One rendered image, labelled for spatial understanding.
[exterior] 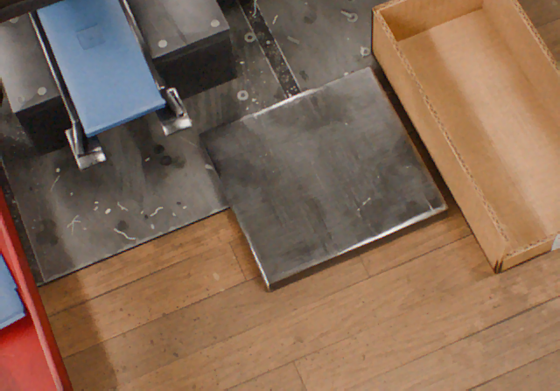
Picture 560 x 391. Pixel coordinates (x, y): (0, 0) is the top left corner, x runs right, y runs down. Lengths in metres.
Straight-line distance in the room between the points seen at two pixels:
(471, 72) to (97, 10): 0.35
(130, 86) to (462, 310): 0.34
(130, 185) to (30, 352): 0.17
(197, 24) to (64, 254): 0.23
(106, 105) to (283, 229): 0.18
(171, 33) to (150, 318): 0.25
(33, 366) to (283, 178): 0.27
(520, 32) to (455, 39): 0.07
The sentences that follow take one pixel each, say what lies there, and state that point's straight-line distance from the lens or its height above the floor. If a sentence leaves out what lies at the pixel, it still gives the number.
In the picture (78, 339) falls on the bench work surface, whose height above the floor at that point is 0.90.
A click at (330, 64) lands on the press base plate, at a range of 1.07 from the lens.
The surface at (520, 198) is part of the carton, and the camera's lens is 1.01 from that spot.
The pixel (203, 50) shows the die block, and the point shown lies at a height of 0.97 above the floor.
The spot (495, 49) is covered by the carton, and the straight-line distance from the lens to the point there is 1.08.
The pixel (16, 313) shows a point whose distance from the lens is 0.98.
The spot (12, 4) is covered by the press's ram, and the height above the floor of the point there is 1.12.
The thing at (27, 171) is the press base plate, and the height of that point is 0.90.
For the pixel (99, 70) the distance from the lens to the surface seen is 0.99.
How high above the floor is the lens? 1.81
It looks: 64 degrees down
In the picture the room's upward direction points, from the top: 8 degrees counter-clockwise
